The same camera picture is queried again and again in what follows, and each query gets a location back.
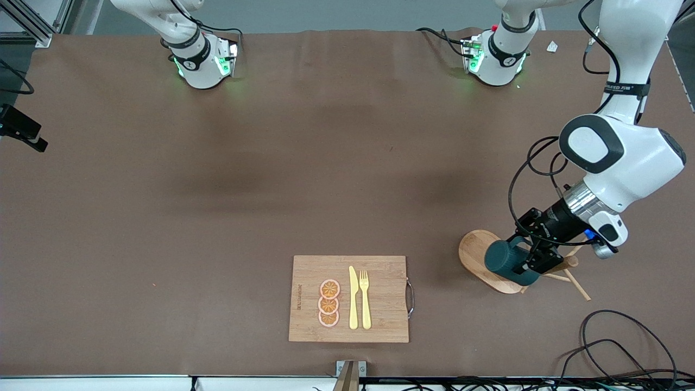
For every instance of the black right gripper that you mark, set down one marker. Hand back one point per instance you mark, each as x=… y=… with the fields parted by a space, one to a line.
x=20 y=124

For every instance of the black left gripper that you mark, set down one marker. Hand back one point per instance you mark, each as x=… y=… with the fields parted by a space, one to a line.
x=552 y=223

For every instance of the dark green ribbed cup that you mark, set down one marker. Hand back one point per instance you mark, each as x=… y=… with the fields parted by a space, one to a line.
x=502 y=263

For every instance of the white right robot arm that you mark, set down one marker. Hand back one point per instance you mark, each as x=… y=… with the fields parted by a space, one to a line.
x=201 y=70

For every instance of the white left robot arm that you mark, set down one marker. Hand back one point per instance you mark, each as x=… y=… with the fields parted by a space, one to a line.
x=635 y=157

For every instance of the wooden mug tree stand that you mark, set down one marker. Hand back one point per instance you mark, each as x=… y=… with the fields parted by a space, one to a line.
x=478 y=255

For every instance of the brown table mat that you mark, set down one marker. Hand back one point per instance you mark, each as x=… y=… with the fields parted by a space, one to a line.
x=163 y=217

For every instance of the bamboo cutting board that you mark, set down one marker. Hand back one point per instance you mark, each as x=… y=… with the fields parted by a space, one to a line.
x=380 y=304

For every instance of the yellow plastic fork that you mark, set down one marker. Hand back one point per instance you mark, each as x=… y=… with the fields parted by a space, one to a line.
x=365 y=309

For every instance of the yellow plastic knife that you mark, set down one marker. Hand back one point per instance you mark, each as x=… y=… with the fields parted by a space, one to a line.
x=353 y=304

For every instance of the toy orange slice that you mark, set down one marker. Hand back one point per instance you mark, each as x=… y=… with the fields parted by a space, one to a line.
x=328 y=306
x=330 y=289

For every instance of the white paper scrap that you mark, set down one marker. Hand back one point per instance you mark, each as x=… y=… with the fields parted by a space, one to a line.
x=552 y=46

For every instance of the aluminium frame profile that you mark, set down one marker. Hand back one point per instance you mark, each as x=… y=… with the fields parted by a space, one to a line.
x=40 y=38

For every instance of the metal table bracket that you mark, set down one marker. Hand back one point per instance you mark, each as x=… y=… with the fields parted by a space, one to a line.
x=350 y=374

